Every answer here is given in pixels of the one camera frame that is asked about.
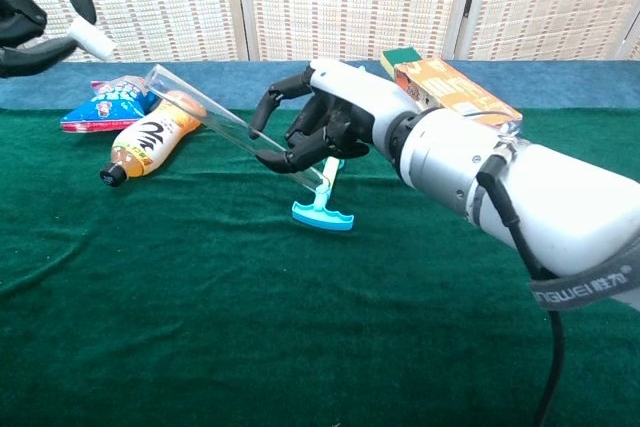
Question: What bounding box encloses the left black-fingered robot hand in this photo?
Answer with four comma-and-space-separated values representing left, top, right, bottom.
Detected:
0, 0, 98, 80

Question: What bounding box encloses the right black-fingered robot hand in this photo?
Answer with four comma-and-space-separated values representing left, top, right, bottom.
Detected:
248, 58, 421, 174

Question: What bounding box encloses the small white stopper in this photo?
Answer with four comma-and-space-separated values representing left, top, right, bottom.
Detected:
67, 16, 118, 63

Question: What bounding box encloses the transparent glass test tube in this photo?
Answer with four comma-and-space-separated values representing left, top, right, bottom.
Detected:
146, 63, 334, 194

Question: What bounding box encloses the teal and white hand pump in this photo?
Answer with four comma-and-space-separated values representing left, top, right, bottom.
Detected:
291, 154, 356, 233

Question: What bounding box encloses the green and yellow sponge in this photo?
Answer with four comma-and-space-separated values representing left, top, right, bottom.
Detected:
379, 46, 426, 78

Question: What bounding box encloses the woven bamboo screen panel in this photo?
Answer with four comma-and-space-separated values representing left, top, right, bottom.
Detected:
234, 0, 476, 63
615, 9, 640, 61
0, 0, 250, 64
452, 0, 640, 62

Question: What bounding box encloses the orange cardboard box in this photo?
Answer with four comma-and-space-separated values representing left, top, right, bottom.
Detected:
392, 56, 524, 129

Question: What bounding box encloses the blue and red snack bag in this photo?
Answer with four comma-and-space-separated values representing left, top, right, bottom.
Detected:
59, 74, 165, 135

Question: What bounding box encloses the blue table cloth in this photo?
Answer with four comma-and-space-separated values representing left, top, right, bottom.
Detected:
0, 59, 640, 114

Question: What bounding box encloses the orange drink bottle black cap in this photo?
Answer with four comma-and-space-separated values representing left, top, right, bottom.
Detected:
98, 89, 208, 189

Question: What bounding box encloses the dark green velvet cloth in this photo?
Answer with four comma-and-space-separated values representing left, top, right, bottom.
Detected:
0, 106, 640, 427

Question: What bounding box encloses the grey printed strap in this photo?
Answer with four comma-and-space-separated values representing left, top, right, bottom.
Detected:
527, 250, 640, 312

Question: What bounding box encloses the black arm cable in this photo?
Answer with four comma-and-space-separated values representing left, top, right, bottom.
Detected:
475, 154, 567, 427

